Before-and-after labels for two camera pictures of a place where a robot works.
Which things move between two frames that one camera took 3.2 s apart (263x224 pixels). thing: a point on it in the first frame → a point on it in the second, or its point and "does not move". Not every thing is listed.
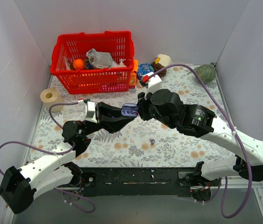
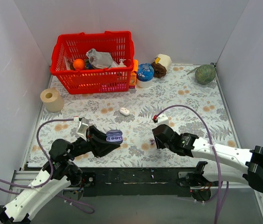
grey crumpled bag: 100,60 does not move
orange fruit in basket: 79,64 does not move
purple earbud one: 152,141 does not move
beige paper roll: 51,96 does not move
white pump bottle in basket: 121,64 does not move
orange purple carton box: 133,74 does not move
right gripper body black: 143,108 → 163,136
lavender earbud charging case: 129,109 → 114,136
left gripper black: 99,112 → 92,141
